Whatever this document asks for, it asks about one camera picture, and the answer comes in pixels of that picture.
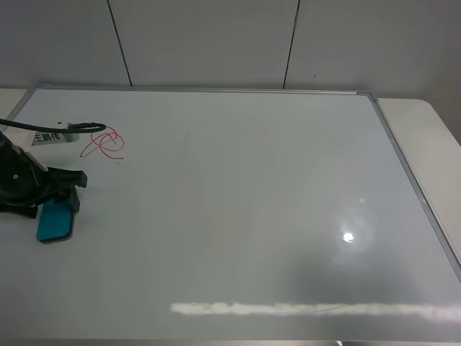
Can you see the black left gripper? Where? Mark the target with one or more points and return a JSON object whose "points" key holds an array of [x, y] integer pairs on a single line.
{"points": [[25, 185]]}

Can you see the blue whiteboard eraser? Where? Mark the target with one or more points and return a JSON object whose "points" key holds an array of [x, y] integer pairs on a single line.
{"points": [[56, 223]]}

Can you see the red marker scribble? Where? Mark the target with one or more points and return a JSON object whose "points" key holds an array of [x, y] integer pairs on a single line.
{"points": [[109, 143]]}

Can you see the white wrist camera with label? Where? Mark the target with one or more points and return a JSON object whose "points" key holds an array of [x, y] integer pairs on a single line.
{"points": [[22, 137]]}

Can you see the white whiteboard with aluminium frame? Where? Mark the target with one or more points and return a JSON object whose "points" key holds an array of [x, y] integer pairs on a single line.
{"points": [[233, 215]]}

